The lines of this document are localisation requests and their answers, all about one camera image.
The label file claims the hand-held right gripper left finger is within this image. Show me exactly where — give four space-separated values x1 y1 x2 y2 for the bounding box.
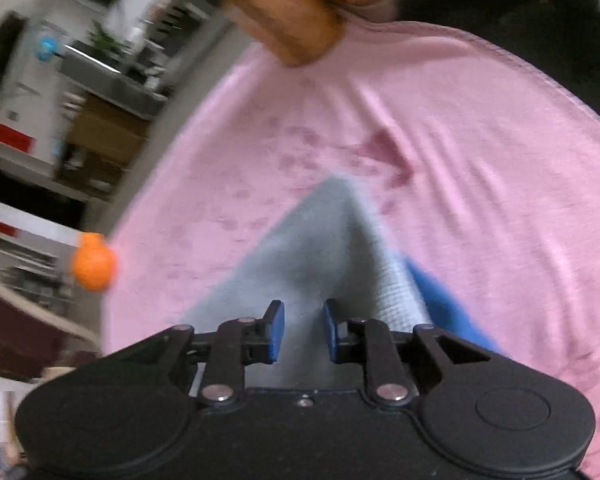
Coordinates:
104 300 286 407

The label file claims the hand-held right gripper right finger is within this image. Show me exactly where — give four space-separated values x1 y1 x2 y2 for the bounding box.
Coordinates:
323 298 504 407

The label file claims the grey shirt with blue sleeves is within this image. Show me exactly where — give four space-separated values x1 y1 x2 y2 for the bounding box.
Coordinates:
180 176 506 391

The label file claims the orange pumpkin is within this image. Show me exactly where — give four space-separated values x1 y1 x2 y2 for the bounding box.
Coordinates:
71 232 119 293

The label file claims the pink blanket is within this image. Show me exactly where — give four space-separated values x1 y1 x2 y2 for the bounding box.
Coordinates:
100 20 600 480

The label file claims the dark red cushioned chair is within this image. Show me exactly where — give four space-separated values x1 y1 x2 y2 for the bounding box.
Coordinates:
0 269 102 378

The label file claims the brown wooden cabinet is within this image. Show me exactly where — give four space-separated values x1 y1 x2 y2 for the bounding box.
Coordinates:
55 92 154 196

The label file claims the green potted plant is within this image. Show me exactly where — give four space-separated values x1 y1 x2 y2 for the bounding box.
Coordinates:
87 20 131 62

